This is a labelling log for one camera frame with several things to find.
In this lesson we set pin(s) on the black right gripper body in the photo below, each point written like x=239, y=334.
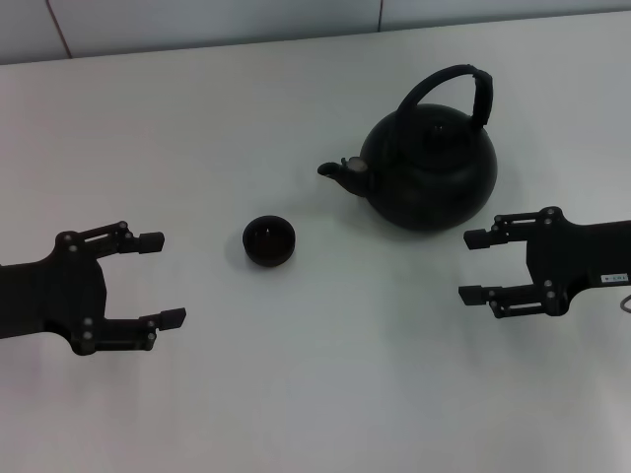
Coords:
x=581, y=256

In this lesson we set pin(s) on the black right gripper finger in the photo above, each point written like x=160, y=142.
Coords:
x=517, y=300
x=512, y=229

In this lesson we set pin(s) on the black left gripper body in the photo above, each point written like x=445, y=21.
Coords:
x=54, y=295

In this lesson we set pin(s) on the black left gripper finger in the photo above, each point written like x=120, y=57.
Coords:
x=111, y=239
x=123, y=335

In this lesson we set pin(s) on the small black teacup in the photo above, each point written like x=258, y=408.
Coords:
x=268, y=242

